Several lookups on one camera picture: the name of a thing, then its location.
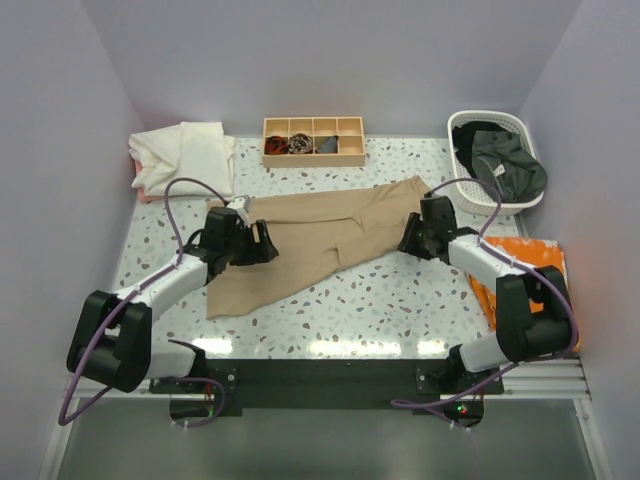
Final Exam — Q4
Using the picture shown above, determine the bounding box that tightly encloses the beige t-shirt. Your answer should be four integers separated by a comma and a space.
206, 176, 430, 320

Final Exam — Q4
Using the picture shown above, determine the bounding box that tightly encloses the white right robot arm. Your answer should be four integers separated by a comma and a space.
398, 194, 578, 379

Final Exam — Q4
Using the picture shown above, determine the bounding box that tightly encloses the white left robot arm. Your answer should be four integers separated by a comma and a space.
66, 196, 279, 393

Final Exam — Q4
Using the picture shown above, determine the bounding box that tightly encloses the dark green t-shirt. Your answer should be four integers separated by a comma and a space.
471, 131, 548, 203

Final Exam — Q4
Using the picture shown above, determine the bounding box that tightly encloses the black garment in basket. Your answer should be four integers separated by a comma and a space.
452, 121, 505, 174

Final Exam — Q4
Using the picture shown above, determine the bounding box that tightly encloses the cream folded t-shirt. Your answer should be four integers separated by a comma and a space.
129, 122, 236, 197

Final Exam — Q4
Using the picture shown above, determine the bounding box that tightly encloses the orange tie-dye folded t-shirt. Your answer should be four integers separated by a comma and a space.
466, 236, 567, 331

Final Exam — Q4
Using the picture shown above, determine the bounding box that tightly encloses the orange black rolled sock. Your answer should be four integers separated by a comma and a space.
264, 135, 288, 155

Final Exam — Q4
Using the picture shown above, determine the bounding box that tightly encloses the brown patterned rolled sock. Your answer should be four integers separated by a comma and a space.
287, 132, 313, 155

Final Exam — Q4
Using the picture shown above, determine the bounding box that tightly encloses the pink folded t-shirt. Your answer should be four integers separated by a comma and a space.
131, 160, 163, 203

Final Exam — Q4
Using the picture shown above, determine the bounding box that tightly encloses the wooden compartment organizer box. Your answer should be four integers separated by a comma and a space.
261, 117, 366, 168

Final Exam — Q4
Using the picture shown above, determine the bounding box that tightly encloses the grey rolled sock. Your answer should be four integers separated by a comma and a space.
314, 135, 339, 155

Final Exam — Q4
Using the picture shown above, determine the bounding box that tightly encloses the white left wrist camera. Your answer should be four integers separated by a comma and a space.
226, 195, 251, 225

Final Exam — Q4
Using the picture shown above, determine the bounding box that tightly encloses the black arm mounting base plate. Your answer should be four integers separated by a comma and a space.
149, 359, 497, 418

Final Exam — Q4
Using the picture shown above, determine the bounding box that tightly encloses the aluminium frame rail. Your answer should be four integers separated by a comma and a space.
38, 358, 614, 479

